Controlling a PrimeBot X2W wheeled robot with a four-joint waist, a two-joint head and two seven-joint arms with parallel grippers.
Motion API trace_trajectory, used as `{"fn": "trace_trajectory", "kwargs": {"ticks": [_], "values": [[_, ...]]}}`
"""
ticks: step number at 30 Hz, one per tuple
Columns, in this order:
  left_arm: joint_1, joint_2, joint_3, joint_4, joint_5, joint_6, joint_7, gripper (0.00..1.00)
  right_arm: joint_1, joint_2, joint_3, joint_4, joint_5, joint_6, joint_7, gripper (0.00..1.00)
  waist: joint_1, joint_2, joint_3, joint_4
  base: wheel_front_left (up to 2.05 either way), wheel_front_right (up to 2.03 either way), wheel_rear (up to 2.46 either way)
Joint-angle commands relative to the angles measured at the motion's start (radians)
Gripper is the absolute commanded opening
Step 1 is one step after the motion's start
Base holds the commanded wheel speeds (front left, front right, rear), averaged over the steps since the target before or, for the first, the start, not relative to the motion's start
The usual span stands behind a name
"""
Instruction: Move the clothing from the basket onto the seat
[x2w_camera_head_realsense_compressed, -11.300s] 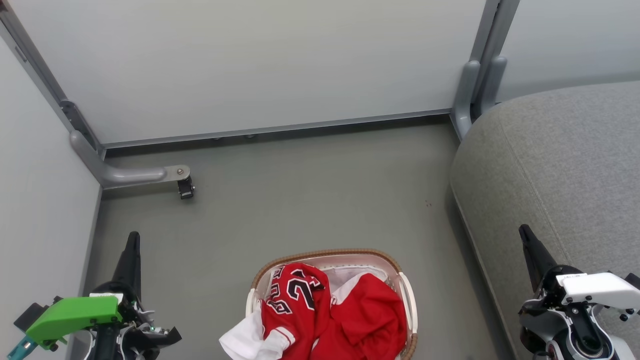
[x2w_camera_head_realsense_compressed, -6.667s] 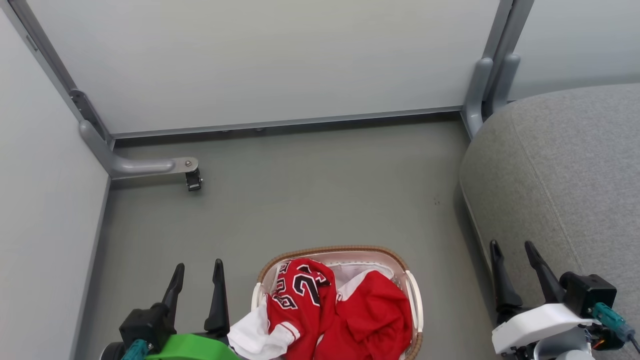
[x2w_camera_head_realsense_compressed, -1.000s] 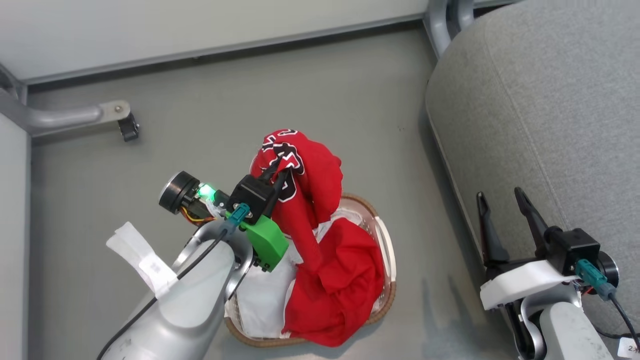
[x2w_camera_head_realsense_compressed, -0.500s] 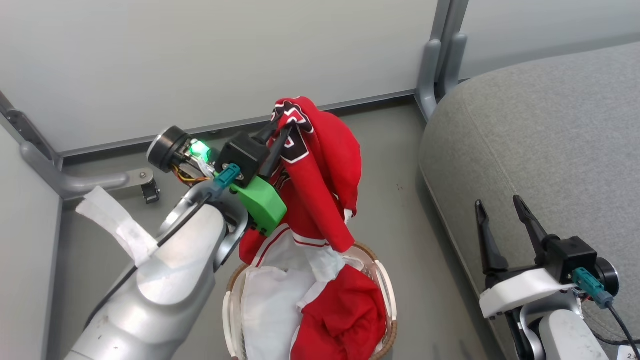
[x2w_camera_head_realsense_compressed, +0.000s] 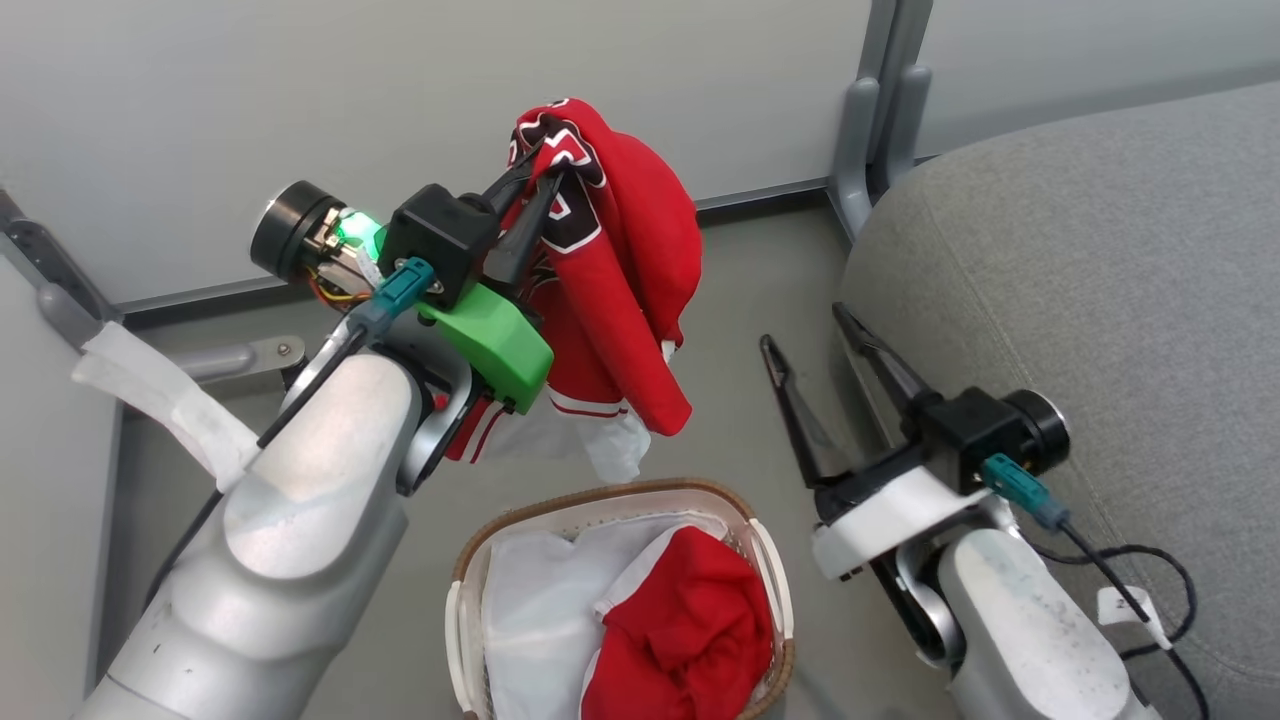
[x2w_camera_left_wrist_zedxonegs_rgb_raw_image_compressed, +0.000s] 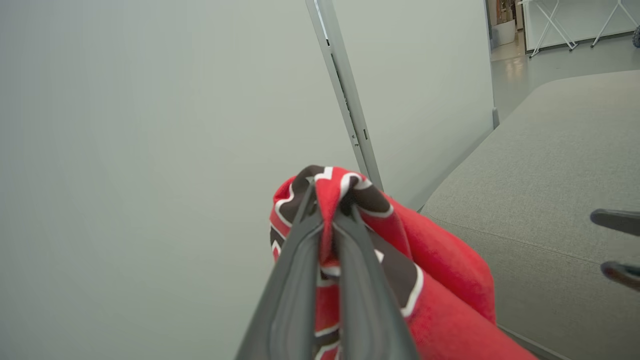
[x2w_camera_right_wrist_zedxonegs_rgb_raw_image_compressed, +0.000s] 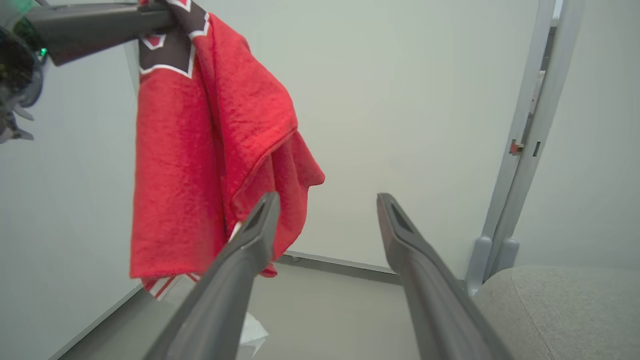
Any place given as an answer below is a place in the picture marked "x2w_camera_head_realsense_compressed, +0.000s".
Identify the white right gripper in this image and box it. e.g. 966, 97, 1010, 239
759, 302, 993, 583

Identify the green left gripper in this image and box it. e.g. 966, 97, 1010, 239
418, 144, 567, 415

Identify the red jersey with black-white print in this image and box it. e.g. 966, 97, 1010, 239
443, 97, 701, 487

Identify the white basket liner bag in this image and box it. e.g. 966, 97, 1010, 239
480, 512, 733, 720

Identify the white laundry basket brown rim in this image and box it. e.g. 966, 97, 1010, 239
445, 478, 797, 720

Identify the plain red garment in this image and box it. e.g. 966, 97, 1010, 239
579, 525, 777, 720

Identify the grey fabric sofa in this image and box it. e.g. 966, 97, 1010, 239
838, 80, 1280, 720

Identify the white fabric strip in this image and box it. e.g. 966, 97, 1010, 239
70, 320, 264, 494

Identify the grey double partition post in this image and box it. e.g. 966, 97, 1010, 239
827, 0, 934, 243

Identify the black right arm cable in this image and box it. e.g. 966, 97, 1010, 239
981, 454, 1213, 720

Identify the white cable tag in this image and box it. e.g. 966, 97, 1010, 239
1096, 586, 1173, 651

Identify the grey partition foot with post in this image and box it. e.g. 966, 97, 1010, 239
0, 190, 307, 388

